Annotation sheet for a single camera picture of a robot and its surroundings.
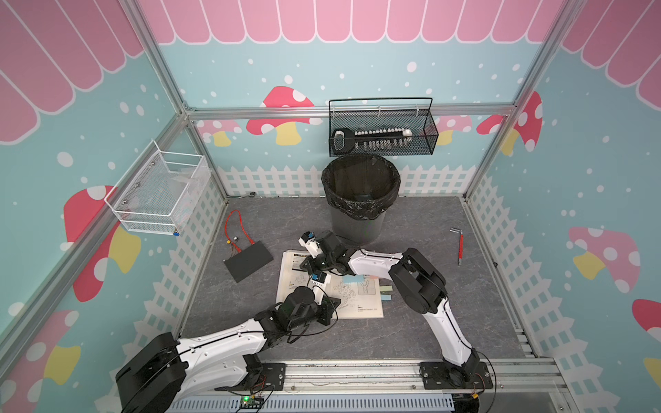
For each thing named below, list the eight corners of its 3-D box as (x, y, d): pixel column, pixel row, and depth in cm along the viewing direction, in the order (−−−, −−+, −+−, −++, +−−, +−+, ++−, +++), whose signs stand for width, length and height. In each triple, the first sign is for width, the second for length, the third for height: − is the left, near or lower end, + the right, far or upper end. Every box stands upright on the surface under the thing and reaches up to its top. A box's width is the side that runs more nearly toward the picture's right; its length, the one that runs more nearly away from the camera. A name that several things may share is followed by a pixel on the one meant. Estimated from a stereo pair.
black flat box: (236, 283, 95) (235, 281, 94) (224, 264, 100) (222, 262, 99) (273, 259, 102) (272, 256, 100) (260, 242, 107) (259, 239, 105)
